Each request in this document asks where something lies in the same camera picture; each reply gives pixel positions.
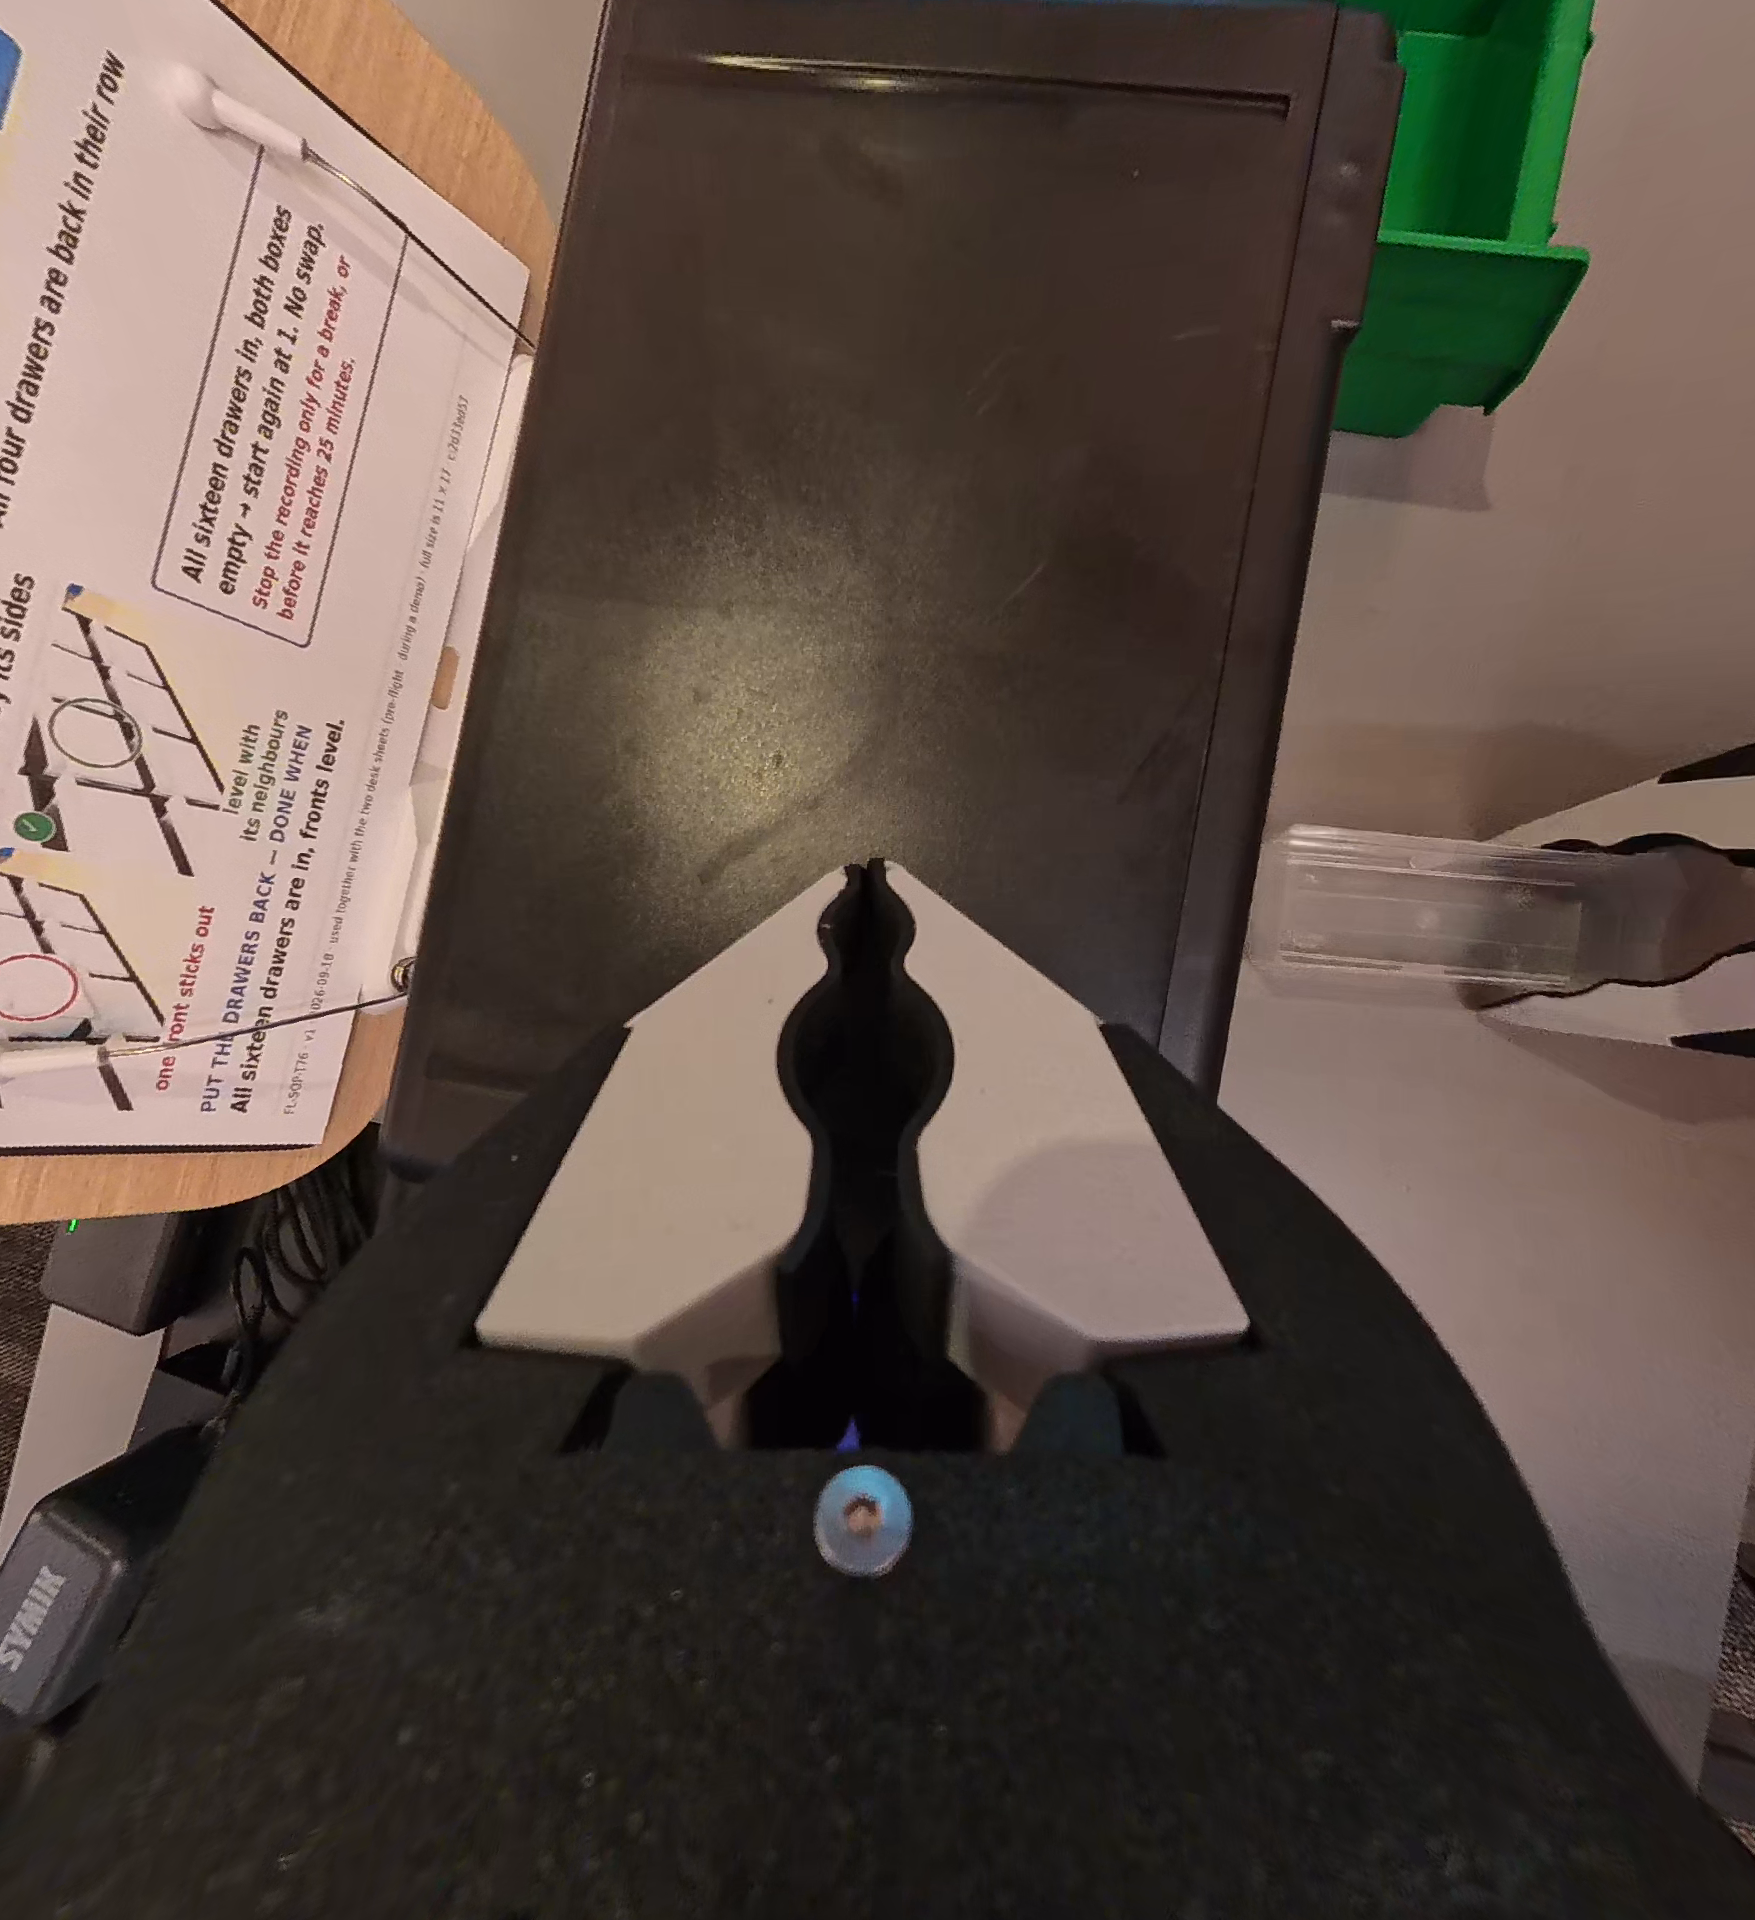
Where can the black drawer cabinet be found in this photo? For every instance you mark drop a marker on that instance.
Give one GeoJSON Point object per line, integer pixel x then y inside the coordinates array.
{"type": "Point", "coordinates": [892, 451]}

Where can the white instruction sheet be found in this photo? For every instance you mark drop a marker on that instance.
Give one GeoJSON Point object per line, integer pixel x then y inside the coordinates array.
{"type": "Point", "coordinates": [142, 526]}

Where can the white sheet clip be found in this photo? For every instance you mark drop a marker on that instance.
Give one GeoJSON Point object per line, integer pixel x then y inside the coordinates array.
{"type": "Point", "coordinates": [240, 108]}
{"type": "Point", "coordinates": [31, 1073]}

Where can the black power adapter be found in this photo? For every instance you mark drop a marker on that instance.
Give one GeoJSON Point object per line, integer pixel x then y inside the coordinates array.
{"type": "Point", "coordinates": [53, 1607]}

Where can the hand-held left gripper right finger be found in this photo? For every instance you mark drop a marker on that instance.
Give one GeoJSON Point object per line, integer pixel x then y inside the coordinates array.
{"type": "Point", "coordinates": [1101, 1201]}

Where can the green plastic bin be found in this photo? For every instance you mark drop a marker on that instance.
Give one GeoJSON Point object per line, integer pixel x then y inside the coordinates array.
{"type": "Point", "coordinates": [1477, 302]}

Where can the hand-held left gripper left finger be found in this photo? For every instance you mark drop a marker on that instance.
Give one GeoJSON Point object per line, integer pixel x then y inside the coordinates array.
{"type": "Point", "coordinates": [638, 1201]}

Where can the clear plastic drawer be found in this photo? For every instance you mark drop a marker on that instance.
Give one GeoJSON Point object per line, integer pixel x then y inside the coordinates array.
{"type": "Point", "coordinates": [1416, 908]}

